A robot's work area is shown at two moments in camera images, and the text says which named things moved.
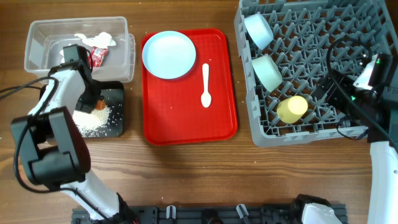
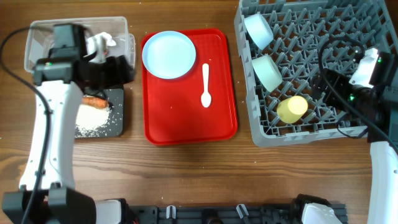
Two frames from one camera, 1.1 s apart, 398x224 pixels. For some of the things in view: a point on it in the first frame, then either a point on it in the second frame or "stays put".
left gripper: (87, 106) to (119, 74)
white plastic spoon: (206, 99) stays put
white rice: (89, 124) stays put
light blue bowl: (259, 30) stays put
